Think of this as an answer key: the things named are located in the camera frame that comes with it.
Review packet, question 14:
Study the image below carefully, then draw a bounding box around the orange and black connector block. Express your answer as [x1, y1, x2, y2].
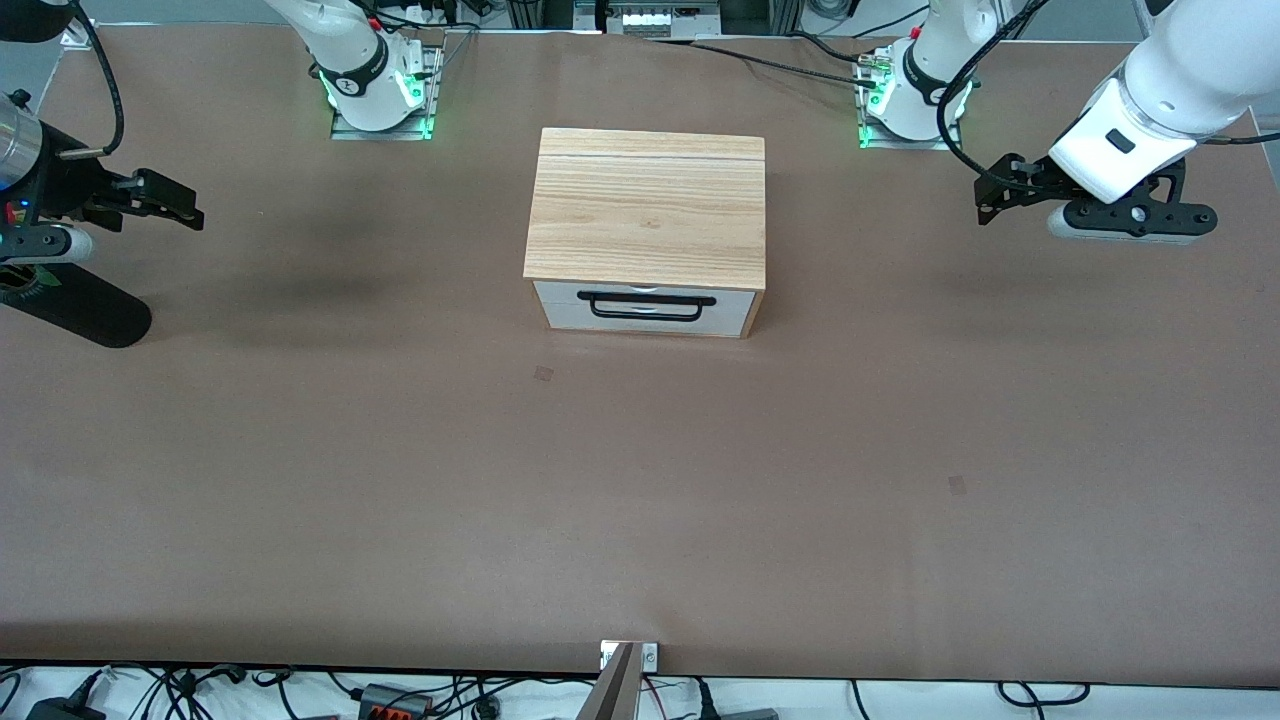
[358, 684, 433, 720]

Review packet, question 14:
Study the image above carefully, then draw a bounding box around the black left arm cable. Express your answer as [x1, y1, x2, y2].
[936, 0, 1051, 183]

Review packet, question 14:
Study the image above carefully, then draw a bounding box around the grey camera pole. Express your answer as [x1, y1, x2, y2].
[575, 643, 641, 720]

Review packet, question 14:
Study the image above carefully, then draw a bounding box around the aluminium frame rack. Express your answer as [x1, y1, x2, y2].
[505, 0, 801, 39]

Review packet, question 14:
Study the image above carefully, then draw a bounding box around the black camera mounting plate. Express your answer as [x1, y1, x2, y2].
[1063, 198, 1219, 237]

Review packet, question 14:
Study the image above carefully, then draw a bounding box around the black drawer handle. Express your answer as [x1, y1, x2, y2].
[577, 291, 718, 323]

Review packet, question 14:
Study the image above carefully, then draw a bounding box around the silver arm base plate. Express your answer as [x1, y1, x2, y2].
[330, 28, 446, 141]
[858, 45, 966, 151]

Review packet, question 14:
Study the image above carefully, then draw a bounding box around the black power adapter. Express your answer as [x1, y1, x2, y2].
[25, 697, 106, 720]

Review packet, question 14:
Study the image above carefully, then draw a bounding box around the small metal bracket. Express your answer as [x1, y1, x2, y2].
[600, 641, 659, 673]

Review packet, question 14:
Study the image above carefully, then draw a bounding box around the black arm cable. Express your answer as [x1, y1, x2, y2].
[68, 0, 126, 157]
[936, 0, 1051, 183]

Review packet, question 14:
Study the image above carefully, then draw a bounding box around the black cable on table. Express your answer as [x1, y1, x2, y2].
[690, 38, 886, 86]

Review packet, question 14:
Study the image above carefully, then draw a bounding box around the light wooden drawer cabinet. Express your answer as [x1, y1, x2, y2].
[523, 127, 768, 339]

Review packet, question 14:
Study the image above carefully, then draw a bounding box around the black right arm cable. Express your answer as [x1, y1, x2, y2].
[68, 0, 126, 157]

